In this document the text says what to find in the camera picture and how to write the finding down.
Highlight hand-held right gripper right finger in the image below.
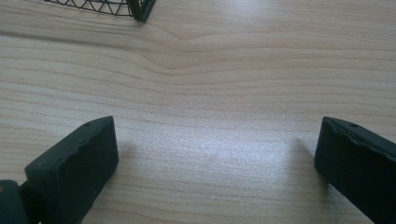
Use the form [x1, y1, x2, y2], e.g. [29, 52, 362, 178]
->
[314, 116, 396, 224]

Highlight black wire mesh basket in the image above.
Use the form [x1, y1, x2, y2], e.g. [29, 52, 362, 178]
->
[43, 0, 158, 23]

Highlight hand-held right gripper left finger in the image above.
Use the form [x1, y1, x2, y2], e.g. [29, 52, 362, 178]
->
[23, 115, 120, 224]

